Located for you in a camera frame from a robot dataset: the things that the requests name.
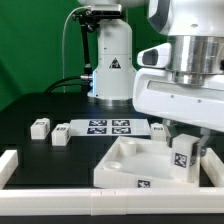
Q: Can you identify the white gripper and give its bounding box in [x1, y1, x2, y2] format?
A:
[133, 43, 224, 157]

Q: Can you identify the white square tabletop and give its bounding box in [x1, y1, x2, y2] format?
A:
[93, 136, 200, 188]

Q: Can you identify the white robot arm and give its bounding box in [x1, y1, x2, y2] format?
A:
[133, 0, 224, 156]

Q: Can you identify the white U-shaped obstacle fence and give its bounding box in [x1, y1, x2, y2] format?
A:
[0, 150, 224, 216]

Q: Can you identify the white base tag plate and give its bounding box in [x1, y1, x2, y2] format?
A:
[70, 119, 150, 136]

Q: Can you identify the black cable bundle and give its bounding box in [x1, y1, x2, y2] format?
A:
[44, 75, 91, 94]

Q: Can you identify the black camera stand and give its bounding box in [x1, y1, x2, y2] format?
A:
[72, 9, 99, 75]

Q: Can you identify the silver camera on stand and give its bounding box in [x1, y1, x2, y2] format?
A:
[91, 4, 122, 16]

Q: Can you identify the white cable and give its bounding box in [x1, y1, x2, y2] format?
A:
[61, 6, 88, 94]

